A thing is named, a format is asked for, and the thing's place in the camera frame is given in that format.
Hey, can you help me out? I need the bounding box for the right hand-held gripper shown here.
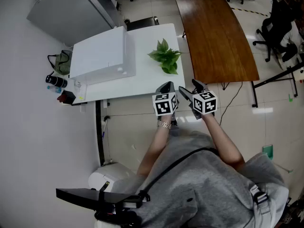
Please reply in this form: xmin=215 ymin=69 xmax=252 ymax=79
xmin=178 ymin=79 xmax=218 ymax=120

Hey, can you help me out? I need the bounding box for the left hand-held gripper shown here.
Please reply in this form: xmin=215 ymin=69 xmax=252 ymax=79
xmin=152 ymin=81 xmax=179 ymax=127

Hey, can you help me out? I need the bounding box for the green potted plant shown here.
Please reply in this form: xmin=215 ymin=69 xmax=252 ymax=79
xmin=147 ymin=38 xmax=183 ymax=76

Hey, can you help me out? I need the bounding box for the person's right forearm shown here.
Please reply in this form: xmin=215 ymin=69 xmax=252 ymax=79
xmin=201 ymin=113 xmax=246 ymax=171

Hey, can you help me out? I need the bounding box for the person's left forearm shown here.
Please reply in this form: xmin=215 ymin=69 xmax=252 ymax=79
xmin=136 ymin=121 xmax=176 ymax=177

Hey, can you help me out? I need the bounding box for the metal wristwatch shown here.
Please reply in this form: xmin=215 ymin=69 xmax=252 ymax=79
xmin=156 ymin=120 xmax=172 ymax=130

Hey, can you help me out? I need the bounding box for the white desk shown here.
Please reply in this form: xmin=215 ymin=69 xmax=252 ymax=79
xmin=72 ymin=23 xmax=186 ymax=105

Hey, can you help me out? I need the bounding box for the brown wooden table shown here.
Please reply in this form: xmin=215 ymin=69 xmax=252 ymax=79
xmin=175 ymin=0 xmax=260 ymax=85

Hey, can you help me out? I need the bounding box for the black desk leg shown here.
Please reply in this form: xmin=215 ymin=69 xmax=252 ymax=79
xmin=95 ymin=100 xmax=106 ymax=166

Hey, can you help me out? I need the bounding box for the large white box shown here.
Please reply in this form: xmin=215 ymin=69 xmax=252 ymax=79
xmin=69 ymin=26 xmax=137 ymax=86

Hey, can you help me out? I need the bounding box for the white power strip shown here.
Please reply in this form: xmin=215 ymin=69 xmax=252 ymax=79
xmin=74 ymin=80 xmax=87 ymax=102

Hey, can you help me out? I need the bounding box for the person's grey shirt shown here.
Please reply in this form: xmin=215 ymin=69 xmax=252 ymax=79
xmin=111 ymin=129 xmax=290 ymax=228

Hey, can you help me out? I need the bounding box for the white round bin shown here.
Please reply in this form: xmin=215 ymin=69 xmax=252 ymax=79
xmin=88 ymin=162 xmax=134 ymax=192

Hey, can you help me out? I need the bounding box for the black and red box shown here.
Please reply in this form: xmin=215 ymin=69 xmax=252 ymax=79
xmin=57 ymin=90 xmax=77 ymax=105

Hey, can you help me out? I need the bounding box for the yellow black floor tape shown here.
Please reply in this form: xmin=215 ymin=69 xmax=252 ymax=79
xmin=231 ymin=7 xmax=271 ymax=17

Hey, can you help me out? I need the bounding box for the black high-back office chair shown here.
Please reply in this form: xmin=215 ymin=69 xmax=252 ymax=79
xmin=252 ymin=0 xmax=300 ymax=63

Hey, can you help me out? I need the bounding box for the black thermos bottle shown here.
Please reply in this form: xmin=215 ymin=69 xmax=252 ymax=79
xmin=45 ymin=71 xmax=68 ymax=88

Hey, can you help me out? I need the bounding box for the clear water bottle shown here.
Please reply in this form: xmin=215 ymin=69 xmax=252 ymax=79
xmin=46 ymin=85 xmax=63 ymax=95

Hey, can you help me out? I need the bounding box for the green bag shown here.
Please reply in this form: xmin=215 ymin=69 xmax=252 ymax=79
xmin=47 ymin=49 xmax=73 ymax=76

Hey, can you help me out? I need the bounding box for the black chest-mounted device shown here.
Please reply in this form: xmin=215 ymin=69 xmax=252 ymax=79
xmin=55 ymin=187 xmax=151 ymax=224

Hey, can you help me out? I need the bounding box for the grey metal cabinet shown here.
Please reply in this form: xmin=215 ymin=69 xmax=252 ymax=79
xmin=26 ymin=0 xmax=120 ymax=48

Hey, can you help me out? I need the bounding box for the black floor cable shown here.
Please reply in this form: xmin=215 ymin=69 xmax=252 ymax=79
xmin=219 ymin=80 xmax=244 ymax=127

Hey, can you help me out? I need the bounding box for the black shoulder strap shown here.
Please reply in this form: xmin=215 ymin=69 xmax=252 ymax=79
xmin=142 ymin=146 xmax=219 ymax=195

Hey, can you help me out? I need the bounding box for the black metal table frame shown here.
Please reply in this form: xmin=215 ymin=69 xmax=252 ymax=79
xmin=251 ymin=61 xmax=304 ymax=108

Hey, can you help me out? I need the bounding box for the grey backpack strap buckle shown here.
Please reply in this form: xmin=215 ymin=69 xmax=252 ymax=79
xmin=249 ymin=184 xmax=271 ymax=215

